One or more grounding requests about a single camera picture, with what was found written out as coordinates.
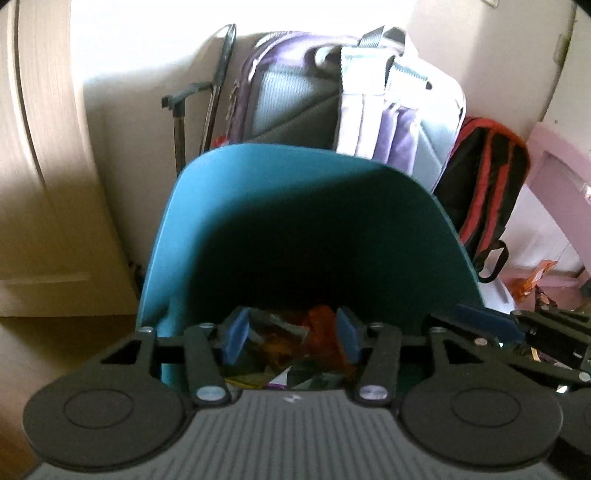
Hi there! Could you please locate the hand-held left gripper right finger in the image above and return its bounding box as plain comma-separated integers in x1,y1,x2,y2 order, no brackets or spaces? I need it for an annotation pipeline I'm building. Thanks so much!
335,306,491,408

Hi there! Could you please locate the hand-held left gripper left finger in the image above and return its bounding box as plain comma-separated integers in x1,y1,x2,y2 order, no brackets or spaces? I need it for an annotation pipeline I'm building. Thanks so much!
88,307,252,408

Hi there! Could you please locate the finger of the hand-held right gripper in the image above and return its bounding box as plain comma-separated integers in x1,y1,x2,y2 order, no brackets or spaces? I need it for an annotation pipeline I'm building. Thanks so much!
427,303,527,370

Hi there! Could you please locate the red plastic bag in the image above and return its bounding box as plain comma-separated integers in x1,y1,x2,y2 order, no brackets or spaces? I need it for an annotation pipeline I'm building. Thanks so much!
302,305,345,365

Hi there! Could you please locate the teal plastic waste bin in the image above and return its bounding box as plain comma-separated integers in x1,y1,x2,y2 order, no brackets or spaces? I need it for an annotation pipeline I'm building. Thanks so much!
136,143,488,391

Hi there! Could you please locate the orange snack packet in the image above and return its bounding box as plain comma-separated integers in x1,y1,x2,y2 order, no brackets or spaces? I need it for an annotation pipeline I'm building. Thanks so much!
513,259,559,304

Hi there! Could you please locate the red black backpack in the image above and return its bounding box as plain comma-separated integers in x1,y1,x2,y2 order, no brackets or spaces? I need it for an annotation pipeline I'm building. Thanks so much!
431,116,531,283

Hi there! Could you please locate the pink chair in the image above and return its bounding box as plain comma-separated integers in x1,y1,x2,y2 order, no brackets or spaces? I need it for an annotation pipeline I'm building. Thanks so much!
501,122,591,296

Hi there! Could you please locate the purple grey backpack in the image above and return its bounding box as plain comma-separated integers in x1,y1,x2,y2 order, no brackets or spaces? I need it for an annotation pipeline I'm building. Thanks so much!
228,25,466,195

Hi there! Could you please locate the dark thin stick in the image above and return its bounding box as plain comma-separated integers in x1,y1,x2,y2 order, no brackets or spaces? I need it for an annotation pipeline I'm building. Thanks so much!
199,23,238,155

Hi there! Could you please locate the beige wooden door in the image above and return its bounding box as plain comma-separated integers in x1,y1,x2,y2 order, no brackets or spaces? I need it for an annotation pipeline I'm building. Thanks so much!
0,0,139,319

